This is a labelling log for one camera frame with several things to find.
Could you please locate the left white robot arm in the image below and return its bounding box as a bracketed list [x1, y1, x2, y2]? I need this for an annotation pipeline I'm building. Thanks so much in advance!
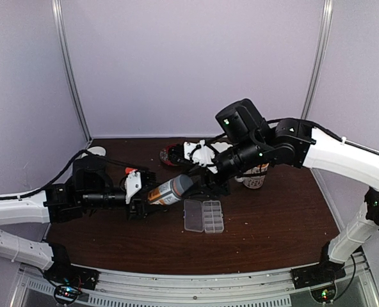
[0, 153, 156, 284]

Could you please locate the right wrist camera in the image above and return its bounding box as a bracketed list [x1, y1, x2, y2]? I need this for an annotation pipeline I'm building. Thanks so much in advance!
[168, 139, 218, 169]

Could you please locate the right aluminium frame post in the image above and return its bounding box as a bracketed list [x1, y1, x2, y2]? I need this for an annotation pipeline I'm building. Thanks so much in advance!
[300, 0, 334, 120]

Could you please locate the aluminium frame post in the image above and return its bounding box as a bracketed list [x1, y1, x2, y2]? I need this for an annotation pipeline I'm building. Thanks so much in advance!
[300, 0, 334, 120]
[51, 0, 92, 143]

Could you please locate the yellow interior patterned mug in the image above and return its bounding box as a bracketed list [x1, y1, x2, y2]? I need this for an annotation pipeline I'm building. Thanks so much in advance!
[235, 163, 269, 189]

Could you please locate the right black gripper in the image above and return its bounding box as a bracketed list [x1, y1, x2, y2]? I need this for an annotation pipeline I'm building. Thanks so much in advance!
[179, 136, 266, 200]

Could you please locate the white scalloped bowl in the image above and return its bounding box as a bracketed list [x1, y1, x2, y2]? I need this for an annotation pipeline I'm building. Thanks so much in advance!
[209, 142, 232, 154]

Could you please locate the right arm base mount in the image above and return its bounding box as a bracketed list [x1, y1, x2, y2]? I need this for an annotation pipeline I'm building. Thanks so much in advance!
[291, 264, 346, 304]

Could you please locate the clear plastic pill organizer box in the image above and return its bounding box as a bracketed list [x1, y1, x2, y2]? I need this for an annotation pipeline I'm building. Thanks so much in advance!
[184, 200, 224, 234]

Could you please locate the front aluminium rail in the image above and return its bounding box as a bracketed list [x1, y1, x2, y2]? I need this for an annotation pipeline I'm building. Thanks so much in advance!
[15, 251, 375, 307]

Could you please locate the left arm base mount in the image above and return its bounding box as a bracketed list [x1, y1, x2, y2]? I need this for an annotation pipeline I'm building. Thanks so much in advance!
[42, 264, 99, 306]

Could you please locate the white patterned rice bowl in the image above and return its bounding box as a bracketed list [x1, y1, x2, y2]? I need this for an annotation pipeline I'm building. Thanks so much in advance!
[87, 146, 106, 157]

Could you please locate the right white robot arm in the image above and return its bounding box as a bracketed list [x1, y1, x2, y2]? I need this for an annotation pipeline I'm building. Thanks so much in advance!
[184, 98, 379, 283]

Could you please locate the left aluminium frame post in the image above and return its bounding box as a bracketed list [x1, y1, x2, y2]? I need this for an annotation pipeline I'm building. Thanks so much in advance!
[51, 0, 92, 143]

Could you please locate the red floral plate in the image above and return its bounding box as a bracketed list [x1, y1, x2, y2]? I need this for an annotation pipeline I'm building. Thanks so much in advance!
[159, 143, 191, 167]

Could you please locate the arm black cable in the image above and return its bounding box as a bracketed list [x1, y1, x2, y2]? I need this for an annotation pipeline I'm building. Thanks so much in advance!
[266, 118, 379, 161]
[0, 148, 149, 202]

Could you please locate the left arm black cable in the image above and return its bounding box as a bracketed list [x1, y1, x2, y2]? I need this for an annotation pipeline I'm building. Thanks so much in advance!
[0, 148, 149, 202]

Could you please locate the grey capped orange label bottle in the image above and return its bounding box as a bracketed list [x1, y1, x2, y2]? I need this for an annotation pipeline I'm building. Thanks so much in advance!
[147, 175, 193, 205]

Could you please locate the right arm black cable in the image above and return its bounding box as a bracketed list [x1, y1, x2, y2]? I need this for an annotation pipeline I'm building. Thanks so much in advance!
[266, 118, 379, 161]

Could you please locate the orange capped pill bottle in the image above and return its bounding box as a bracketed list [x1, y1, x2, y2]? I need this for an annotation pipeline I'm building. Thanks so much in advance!
[125, 167, 137, 175]

